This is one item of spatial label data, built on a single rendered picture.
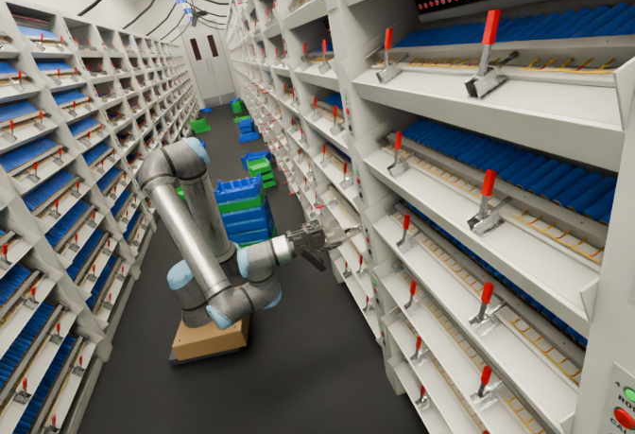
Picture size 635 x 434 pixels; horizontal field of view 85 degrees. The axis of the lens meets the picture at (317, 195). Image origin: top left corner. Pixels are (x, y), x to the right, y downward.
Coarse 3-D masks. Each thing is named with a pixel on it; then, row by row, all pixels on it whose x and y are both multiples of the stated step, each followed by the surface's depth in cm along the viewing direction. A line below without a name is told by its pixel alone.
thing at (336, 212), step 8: (320, 184) 165; (328, 184) 165; (320, 192) 166; (328, 192) 165; (328, 200) 159; (336, 208) 150; (336, 216) 145; (344, 216) 142; (344, 224) 137; (360, 232) 128; (352, 240) 126; (360, 240) 124; (360, 248) 121
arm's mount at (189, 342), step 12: (180, 324) 162; (240, 324) 153; (180, 336) 155; (192, 336) 154; (204, 336) 152; (216, 336) 150; (228, 336) 151; (240, 336) 151; (180, 348) 151; (192, 348) 152; (204, 348) 152; (216, 348) 153; (228, 348) 154
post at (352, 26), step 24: (336, 0) 74; (384, 0) 76; (408, 0) 77; (336, 24) 78; (360, 24) 76; (384, 24) 77; (336, 48) 83; (360, 120) 84; (384, 120) 86; (360, 168) 92; (384, 192) 93; (384, 288) 106; (384, 312) 111; (384, 360) 132
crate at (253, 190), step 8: (224, 184) 238; (256, 184) 218; (216, 192) 229; (224, 192) 236; (232, 192) 219; (240, 192) 219; (248, 192) 220; (256, 192) 220; (216, 200) 222; (224, 200) 222
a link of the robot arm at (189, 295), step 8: (176, 264) 159; (184, 264) 157; (168, 272) 156; (176, 272) 153; (184, 272) 151; (168, 280) 151; (176, 280) 149; (184, 280) 149; (192, 280) 151; (176, 288) 150; (184, 288) 151; (192, 288) 152; (200, 288) 154; (176, 296) 154; (184, 296) 152; (192, 296) 153; (200, 296) 155; (184, 304) 154; (192, 304) 154
